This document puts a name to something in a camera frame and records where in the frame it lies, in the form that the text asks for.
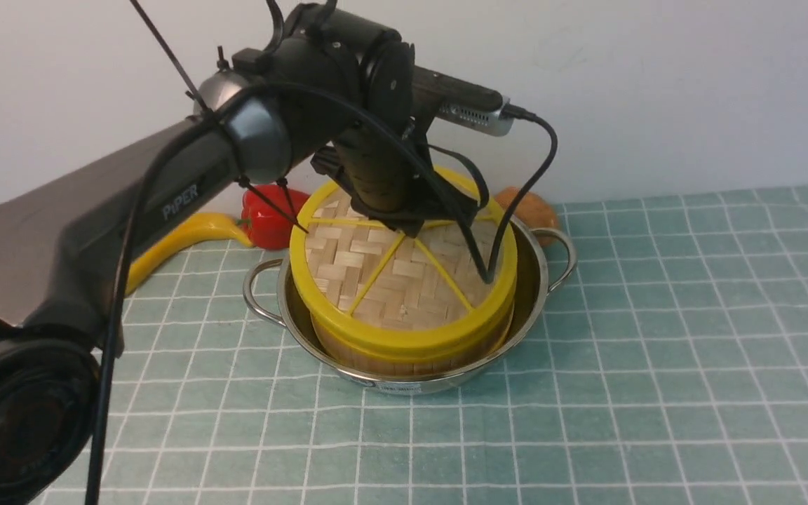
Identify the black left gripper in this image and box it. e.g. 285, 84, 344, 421
311, 129, 480, 237

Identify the woven bamboo steamer lid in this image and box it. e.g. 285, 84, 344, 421
289, 181, 518, 351

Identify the bamboo steamer basket yellow rim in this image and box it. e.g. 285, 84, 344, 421
311, 302, 514, 377

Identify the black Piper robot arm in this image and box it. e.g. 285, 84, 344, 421
0, 1, 504, 504

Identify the stainless steel pot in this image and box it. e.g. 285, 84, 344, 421
243, 218, 577, 396

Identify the red bell pepper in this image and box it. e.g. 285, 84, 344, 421
240, 184, 310, 250

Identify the brown walnut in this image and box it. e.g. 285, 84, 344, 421
496, 187, 562, 230

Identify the yellow banana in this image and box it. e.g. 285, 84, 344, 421
125, 213, 253, 295

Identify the green checkered tablecloth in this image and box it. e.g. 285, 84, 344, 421
100, 187, 808, 504

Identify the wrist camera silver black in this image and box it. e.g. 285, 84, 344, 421
412, 67, 513, 137

